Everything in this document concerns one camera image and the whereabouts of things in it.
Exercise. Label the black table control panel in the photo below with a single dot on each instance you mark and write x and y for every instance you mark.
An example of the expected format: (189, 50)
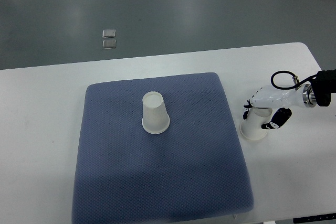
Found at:
(307, 219)

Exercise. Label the blue grey fabric cushion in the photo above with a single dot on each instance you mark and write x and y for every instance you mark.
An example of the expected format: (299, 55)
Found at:
(195, 169)

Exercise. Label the white paper cup on cushion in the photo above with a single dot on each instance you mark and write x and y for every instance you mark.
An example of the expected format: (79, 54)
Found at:
(155, 119)

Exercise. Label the white paper cup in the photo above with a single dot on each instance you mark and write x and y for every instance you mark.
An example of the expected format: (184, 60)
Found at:
(155, 119)
(250, 128)

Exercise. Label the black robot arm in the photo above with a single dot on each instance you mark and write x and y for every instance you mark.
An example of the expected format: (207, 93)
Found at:
(322, 83)

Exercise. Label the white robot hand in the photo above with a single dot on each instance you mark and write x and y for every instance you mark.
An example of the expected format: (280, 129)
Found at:
(270, 97)

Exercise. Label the upper metal floor plate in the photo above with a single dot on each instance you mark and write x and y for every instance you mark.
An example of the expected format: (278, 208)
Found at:
(108, 33)

